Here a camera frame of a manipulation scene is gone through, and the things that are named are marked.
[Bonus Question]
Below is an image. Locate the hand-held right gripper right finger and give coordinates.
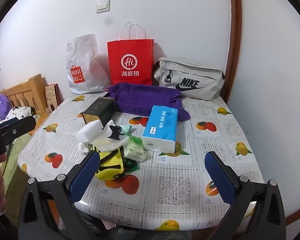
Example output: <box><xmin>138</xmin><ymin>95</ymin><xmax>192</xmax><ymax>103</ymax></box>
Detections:
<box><xmin>204</xmin><ymin>151</ymin><xmax>287</xmax><ymax>240</ymax></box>

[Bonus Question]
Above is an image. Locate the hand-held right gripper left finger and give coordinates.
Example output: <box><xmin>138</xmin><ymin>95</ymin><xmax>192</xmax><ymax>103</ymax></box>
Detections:
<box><xmin>18</xmin><ymin>150</ymin><xmax>108</xmax><ymax>240</ymax></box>

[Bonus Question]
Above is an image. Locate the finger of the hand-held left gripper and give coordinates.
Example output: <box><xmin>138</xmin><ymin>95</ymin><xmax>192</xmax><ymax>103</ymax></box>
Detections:
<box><xmin>0</xmin><ymin>116</ymin><xmax>37</xmax><ymax>140</ymax></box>

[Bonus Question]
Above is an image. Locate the yellow pouch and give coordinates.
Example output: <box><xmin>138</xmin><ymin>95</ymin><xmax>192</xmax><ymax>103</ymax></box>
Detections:
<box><xmin>94</xmin><ymin>147</ymin><xmax>125</xmax><ymax>182</ymax></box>

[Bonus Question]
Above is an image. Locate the white sponge block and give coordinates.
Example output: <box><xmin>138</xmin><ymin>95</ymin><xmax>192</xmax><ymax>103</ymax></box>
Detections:
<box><xmin>75</xmin><ymin>119</ymin><xmax>104</xmax><ymax>142</ymax></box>

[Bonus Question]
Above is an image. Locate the green pocket tissue packet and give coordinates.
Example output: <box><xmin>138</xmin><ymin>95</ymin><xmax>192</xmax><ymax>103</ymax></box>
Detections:
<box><xmin>123</xmin><ymin>134</ymin><xmax>146</xmax><ymax>162</ymax></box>

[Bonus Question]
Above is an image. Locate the dark green box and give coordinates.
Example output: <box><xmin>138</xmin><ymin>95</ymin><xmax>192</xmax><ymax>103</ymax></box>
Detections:
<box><xmin>82</xmin><ymin>96</ymin><xmax>116</xmax><ymax>128</ymax></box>

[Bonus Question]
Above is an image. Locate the blue tissue pack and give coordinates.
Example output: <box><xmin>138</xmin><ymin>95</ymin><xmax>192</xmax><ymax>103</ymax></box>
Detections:
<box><xmin>142</xmin><ymin>105</ymin><xmax>178</xmax><ymax>154</ymax></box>

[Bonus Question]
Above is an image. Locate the white dotted cloth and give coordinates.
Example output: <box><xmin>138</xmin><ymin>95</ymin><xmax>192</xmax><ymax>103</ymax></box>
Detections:
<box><xmin>5</xmin><ymin>106</ymin><xmax>34</xmax><ymax>128</ymax></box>

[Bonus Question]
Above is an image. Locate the green blanket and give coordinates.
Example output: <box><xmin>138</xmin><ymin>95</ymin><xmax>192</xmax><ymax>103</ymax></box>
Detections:
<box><xmin>2</xmin><ymin>127</ymin><xmax>36</xmax><ymax>189</ymax></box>

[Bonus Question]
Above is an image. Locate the purple plush toy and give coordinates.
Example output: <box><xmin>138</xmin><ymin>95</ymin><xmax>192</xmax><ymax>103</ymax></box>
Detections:
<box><xmin>0</xmin><ymin>94</ymin><xmax>11</xmax><ymax>120</ymax></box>

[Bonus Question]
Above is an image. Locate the wooden bed headboard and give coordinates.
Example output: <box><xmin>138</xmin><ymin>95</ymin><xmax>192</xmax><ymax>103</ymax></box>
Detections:
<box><xmin>0</xmin><ymin>74</ymin><xmax>49</xmax><ymax>117</ymax></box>

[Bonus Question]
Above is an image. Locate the translucent white plastic wrapper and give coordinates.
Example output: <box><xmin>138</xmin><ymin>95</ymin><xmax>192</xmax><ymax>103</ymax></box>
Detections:
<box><xmin>92</xmin><ymin>124</ymin><xmax>133</xmax><ymax>153</ymax></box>

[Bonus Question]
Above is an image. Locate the fruit print tablecloth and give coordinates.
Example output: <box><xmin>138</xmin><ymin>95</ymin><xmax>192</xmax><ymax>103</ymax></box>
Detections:
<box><xmin>17</xmin><ymin>92</ymin><xmax>266</xmax><ymax>232</ymax></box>

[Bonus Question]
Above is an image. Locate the dark green plastic bag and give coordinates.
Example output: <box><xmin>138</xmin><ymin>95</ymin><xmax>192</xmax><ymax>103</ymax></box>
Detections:
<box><xmin>123</xmin><ymin>159</ymin><xmax>139</xmax><ymax>174</ymax></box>

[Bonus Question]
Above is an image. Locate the black plastic clip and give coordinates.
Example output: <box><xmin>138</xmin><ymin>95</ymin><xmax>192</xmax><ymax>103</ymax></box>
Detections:
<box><xmin>108</xmin><ymin>125</ymin><xmax>123</xmax><ymax>139</ymax></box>

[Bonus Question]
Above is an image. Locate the white plastic shopping bag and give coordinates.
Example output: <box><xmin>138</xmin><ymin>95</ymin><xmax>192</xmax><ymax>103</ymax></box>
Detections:
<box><xmin>66</xmin><ymin>34</ymin><xmax>111</xmax><ymax>95</ymax></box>

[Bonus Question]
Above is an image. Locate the purple towel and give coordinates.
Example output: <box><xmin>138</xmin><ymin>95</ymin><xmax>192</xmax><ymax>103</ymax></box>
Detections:
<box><xmin>107</xmin><ymin>83</ymin><xmax>191</xmax><ymax>121</ymax></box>

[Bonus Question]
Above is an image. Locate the grey waist bag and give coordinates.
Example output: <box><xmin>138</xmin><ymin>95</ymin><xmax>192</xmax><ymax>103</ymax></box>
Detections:
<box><xmin>154</xmin><ymin>57</ymin><xmax>225</xmax><ymax>101</ymax></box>

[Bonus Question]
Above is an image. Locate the red paper shopping bag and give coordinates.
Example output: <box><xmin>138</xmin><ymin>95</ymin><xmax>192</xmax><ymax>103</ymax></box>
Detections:
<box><xmin>107</xmin><ymin>21</ymin><xmax>155</xmax><ymax>86</ymax></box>

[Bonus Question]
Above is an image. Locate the brown wooden door frame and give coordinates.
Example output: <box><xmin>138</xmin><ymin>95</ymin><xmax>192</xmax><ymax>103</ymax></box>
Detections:
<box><xmin>225</xmin><ymin>0</ymin><xmax>242</xmax><ymax>103</ymax></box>

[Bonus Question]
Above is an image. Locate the white wall light switch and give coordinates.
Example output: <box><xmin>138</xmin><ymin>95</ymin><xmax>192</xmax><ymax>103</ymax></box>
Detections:
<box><xmin>96</xmin><ymin>0</ymin><xmax>111</xmax><ymax>14</ymax></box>

